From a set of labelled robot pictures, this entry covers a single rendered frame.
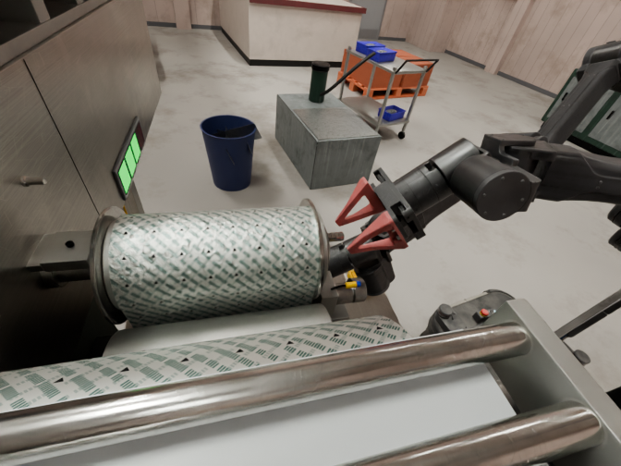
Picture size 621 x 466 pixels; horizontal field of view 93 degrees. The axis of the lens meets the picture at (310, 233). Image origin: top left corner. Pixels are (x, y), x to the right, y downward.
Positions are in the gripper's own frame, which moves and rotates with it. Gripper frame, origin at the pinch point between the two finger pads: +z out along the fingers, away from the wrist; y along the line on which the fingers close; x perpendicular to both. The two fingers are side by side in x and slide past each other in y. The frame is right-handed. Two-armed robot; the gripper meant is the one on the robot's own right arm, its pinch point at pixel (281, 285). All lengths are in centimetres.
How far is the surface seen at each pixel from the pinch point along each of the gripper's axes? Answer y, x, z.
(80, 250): -7.2, 30.7, 12.0
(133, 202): 72, -5, 56
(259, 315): -14.8, 15.5, -1.6
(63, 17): 25, 48, 8
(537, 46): 559, -339, -553
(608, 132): 239, -302, -394
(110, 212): -3.4, 31.3, 8.5
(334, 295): -12.1, 8.3, -10.7
